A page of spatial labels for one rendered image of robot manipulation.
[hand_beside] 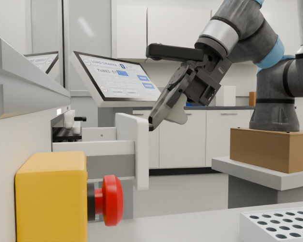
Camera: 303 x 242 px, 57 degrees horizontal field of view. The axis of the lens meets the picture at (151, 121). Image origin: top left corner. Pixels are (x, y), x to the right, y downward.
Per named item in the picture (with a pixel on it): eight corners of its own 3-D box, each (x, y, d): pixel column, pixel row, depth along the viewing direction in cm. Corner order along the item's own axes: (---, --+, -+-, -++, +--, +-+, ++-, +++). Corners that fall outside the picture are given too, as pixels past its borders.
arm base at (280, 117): (264, 127, 102) (265, 100, 102) (308, 130, 90) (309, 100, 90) (239, 128, 93) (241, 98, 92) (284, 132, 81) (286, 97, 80)
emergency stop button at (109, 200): (119, 213, 25) (119, 169, 25) (126, 234, 21) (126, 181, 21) (84, 216, 24) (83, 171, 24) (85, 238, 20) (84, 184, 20)
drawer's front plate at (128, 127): (122, 156, 71) (122, 112, 70) (148, 191, 43) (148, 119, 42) (115, 156, 70) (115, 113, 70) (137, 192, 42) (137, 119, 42)
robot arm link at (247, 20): (275, 4, 59) (254, -28, 55) (248, 45, 58) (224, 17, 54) (247, 8, 66) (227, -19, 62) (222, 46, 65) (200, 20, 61)
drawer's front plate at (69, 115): (75, 140, 98) (75, 109, 98) (72, 156, 70) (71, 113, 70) (70, 141, 98) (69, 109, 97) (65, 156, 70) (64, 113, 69)
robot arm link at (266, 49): (252, 50, 75) (229, 21, 69) (293, 42, 65) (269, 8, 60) (241, 73, 73) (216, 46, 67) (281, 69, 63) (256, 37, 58)
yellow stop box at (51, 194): (93, 225, 26) (92, 149, 26) (97, 271, 19) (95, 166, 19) (34, 232, 25) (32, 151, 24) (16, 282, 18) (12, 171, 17)
